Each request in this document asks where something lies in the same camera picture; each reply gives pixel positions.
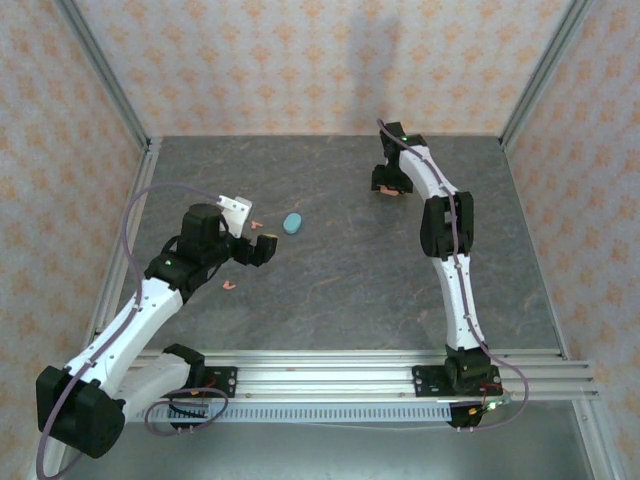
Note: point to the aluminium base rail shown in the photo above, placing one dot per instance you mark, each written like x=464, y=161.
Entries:
x=325, y=375

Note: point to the pink earbud charging case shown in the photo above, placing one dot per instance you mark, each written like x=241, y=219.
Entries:
x=390, y=191

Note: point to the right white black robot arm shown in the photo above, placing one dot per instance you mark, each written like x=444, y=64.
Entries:
x=455, y=300

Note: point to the blue earbud charging case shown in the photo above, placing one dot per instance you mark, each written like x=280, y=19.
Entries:
x=292, y=223

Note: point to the aluminium frame post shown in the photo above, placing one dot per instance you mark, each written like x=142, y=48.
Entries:
x=547, y=67
x=102, y=67

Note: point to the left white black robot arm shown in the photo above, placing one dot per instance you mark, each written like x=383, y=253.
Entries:
x=130, y=325

